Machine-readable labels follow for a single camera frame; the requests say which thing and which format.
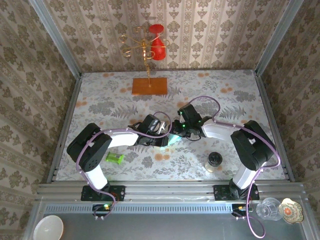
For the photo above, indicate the light blue paper sheet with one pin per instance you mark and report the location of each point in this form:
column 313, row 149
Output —
column 175, row 140

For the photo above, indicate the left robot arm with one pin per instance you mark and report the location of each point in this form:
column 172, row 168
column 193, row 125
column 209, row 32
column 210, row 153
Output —
column 90, row 147

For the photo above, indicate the glass jar black lid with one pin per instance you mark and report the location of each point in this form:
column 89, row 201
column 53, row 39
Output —
column 214, row 158

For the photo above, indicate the floral tablecloth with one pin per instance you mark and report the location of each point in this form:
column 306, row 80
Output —
column 200, row 87

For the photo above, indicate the small black connector board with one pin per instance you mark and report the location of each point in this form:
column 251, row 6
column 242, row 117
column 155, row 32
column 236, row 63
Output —
column 101, row 209
column 238, row 209

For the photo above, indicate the red wine glass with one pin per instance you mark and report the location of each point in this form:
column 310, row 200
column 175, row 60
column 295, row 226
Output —
column 158, row 51

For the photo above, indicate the grey metal shelf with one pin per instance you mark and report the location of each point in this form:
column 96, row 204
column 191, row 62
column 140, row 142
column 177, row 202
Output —
column 162, row 227

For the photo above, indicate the clear glass cup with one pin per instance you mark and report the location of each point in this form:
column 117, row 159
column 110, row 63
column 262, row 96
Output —
column 268, row 210

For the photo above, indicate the patterned scalloped dish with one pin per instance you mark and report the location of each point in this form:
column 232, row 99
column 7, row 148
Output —
column 290, row 211

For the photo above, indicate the white bowl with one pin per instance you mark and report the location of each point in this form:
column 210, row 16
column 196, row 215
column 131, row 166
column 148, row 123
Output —
column 47, row 228

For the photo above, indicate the long aluminium mounting rail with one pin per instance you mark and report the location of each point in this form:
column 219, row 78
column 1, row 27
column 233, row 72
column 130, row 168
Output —
column 162, row 190

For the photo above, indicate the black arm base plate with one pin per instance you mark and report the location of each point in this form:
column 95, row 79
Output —
column 117, row 192
column 221, row 192

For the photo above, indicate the aluminium table side rail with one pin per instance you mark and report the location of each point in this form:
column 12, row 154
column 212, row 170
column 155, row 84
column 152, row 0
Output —
column 65, row 125
column 274, row 125

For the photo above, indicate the aluminium frame post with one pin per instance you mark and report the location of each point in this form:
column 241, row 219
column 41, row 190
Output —
column 60, row 42
column 277, row 37

